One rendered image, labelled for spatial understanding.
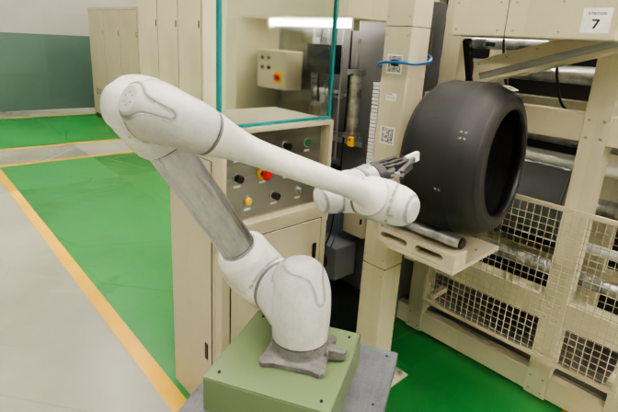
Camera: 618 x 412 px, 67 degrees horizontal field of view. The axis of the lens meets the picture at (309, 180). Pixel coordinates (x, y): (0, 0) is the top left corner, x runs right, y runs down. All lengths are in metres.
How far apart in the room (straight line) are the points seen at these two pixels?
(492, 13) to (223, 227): 1.35
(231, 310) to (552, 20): 1.60
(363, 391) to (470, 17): 1.46
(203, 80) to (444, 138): 3.74
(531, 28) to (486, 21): 0.18
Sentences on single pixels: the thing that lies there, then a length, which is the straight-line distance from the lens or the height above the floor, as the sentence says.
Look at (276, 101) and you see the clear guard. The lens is 1.79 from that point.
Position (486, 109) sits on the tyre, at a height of 1.40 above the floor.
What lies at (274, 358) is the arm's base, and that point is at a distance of 1.33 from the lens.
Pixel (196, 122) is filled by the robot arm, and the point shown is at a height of 1.42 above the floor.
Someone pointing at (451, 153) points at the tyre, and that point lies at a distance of 1.62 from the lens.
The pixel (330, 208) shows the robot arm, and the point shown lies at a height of 1.16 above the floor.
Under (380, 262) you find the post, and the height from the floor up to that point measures 0.65.
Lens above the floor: 1.59
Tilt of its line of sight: 17 degrees down
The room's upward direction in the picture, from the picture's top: 3 degrees clockwise
